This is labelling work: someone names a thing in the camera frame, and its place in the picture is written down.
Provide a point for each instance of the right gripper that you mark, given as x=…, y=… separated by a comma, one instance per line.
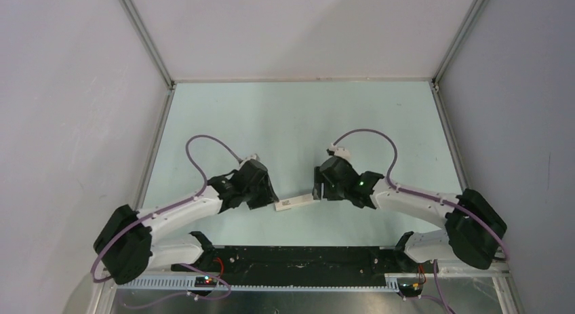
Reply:
x=319, y=178

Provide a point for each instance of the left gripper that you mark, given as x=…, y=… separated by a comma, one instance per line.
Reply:
x=267, y=195

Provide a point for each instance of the white remote control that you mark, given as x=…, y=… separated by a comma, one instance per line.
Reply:
x=295, y=202

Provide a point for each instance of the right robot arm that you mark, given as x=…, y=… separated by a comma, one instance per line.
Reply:
x=468, y=228

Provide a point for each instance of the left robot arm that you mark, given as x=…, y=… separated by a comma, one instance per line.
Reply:
x=133, y=241

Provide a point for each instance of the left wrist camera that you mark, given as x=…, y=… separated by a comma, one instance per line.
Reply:
x=253, y=156

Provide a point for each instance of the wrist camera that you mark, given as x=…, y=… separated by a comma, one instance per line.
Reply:
x=339, y=151
x=253, y=156

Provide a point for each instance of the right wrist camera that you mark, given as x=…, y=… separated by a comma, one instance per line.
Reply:
x=339, y=151

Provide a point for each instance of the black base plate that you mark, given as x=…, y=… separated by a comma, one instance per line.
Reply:
x=304, y=266

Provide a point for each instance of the white cable duct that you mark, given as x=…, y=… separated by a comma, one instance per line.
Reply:
x=191, y=283

